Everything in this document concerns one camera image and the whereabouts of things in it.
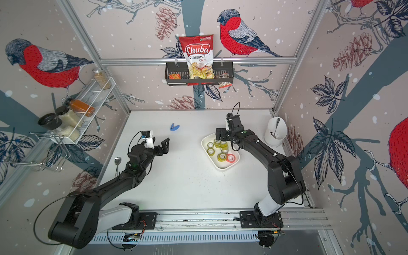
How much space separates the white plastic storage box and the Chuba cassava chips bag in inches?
14.3

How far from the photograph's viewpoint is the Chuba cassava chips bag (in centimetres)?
81

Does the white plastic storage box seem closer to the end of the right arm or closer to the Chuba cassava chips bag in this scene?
the end of the right arm

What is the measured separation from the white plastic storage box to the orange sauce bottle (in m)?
0.60

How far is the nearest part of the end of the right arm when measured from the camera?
658 millimetres
